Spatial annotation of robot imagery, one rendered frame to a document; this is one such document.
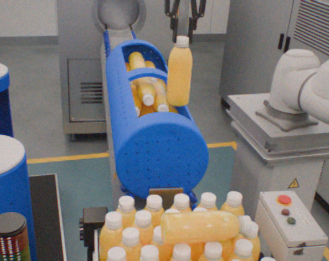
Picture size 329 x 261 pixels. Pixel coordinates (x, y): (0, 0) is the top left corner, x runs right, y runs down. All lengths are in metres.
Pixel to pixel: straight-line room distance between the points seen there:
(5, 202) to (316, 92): 1.07
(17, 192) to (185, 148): 0.57
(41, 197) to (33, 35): 3.82
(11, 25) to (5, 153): 4.86
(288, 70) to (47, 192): 1.77
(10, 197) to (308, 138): 1.06
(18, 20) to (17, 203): 4.91
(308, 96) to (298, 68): 0.12
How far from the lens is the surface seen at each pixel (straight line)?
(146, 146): 1.25
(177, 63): 1.24
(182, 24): 2.59
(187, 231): 0.95
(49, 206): 2.69
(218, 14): 6.77
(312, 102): 1.52
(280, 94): 1.62
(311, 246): 1.11
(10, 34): 6.29
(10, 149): 1.50
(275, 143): 1.59
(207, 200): 1.13
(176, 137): 1.25
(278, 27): 3.50
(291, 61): 1.59
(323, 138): 1.70
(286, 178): 1.69
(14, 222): 0.81
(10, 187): 1.43
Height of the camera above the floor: 1.76
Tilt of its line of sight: 27 degrees down
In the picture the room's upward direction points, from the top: 4 degrees clockwise
